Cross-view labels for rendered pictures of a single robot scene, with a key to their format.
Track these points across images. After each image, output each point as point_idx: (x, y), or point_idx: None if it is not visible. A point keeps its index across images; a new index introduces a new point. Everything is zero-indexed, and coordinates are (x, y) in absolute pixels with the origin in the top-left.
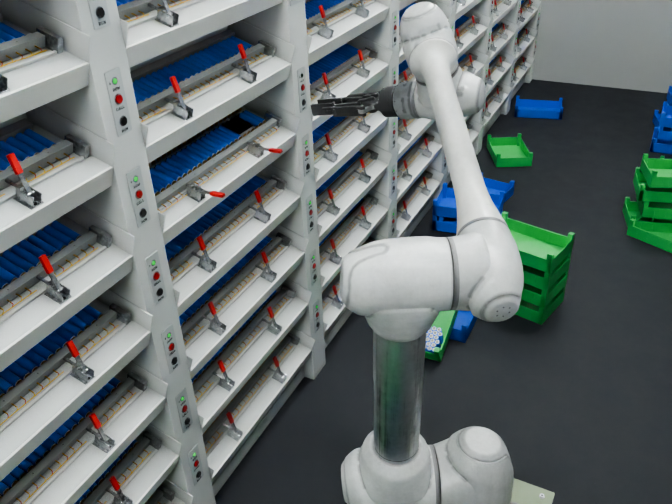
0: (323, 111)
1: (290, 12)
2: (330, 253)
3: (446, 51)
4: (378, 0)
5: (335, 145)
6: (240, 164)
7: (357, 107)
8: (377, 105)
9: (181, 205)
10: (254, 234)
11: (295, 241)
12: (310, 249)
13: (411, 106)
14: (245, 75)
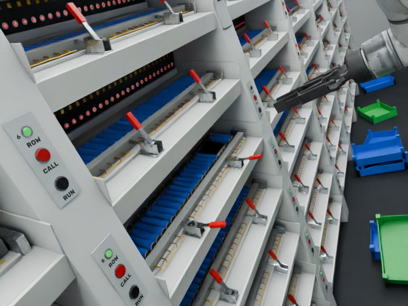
0: (288, 104)
1: (225, 34)
2: (311, 223)
3: None
4: (278, 30)
5: (287, 139)
6: (227, 181)
7: (327, 84)
8: (348, 74)
9: (183, 249)
10: (260, 241)
11: (288, 227)
12: (302, 229)
13: (393, 56)
14: (204, 97)
